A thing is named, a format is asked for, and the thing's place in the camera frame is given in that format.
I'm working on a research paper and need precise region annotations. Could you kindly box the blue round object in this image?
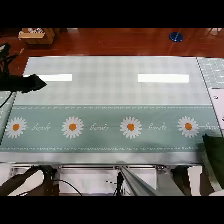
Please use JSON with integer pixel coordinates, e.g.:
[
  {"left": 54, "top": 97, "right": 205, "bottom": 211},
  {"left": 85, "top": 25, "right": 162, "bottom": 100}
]
[{"left": 168, "top": 31, "right": 185, "bottom": 44}]

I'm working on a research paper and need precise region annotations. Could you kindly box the brown wooden box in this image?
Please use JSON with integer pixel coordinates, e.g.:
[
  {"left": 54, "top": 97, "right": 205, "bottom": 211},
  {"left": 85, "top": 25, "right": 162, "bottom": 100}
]
[{"left": 17, "top": 27, "right": 57, "bottom": 46}]

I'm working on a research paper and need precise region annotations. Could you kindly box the dark green garment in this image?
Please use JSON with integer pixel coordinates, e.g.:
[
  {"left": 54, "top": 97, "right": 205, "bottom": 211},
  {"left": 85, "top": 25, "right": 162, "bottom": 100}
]
[{"left": 201, "top": 133, "right": 224, "bottom": 190}]

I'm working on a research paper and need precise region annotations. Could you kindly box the silver frame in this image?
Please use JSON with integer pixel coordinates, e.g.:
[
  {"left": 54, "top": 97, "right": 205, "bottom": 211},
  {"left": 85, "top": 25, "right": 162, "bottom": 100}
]
[{"left": 0, "top": 161, "right": 205, "bottom": 197}]

